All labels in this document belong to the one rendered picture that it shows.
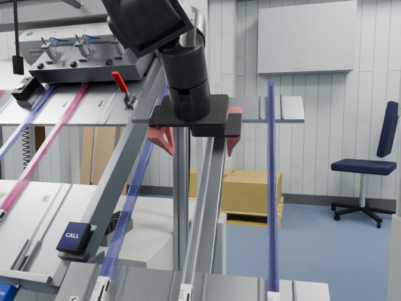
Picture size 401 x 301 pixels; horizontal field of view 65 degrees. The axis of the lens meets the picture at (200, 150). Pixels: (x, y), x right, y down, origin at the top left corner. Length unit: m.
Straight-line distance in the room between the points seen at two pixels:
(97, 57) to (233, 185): 2.24
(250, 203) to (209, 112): 2.58
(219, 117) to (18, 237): 0.45
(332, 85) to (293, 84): 0.43
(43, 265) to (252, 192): 2.49
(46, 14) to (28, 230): 0.75
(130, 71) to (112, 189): 0.34
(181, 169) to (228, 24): 3.06
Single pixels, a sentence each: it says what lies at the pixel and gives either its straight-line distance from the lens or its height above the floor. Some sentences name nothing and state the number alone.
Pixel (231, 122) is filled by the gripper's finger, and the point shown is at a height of 0.98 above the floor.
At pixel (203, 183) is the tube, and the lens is 0.49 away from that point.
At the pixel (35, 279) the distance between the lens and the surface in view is 0.60.
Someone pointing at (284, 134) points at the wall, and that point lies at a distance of 3.87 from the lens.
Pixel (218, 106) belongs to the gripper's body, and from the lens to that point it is 0.46.
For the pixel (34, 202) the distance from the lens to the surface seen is 0.73.
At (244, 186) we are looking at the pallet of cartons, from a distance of 2.97.
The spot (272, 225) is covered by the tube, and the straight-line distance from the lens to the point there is 0.45.
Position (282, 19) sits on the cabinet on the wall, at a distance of 3.76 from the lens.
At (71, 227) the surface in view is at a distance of 0.59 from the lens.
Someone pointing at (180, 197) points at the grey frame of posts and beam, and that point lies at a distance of 1.00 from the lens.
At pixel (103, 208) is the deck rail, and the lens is 0.65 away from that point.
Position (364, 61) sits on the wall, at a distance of 4.01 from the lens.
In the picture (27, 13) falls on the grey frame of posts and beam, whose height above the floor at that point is 1.34.
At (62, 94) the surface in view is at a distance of 0.99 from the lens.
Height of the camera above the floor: 0.98
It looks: 5 degrees down
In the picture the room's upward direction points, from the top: straight up
